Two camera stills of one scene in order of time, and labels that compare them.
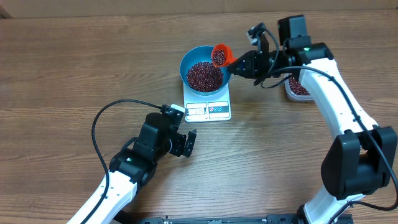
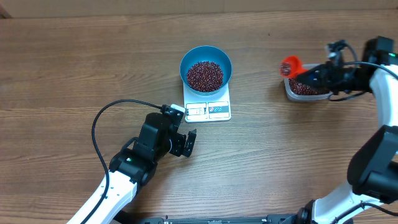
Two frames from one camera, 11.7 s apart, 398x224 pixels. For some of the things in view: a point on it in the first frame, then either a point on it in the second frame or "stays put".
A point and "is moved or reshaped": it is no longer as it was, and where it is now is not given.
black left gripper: [178, 147] stays put
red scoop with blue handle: [221, 55] is moved or reshaped
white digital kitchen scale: [204, 108] stays put
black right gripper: [250, 61] to [319, 74]
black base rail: [270, 219] stays put
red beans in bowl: [203, 76] stays put
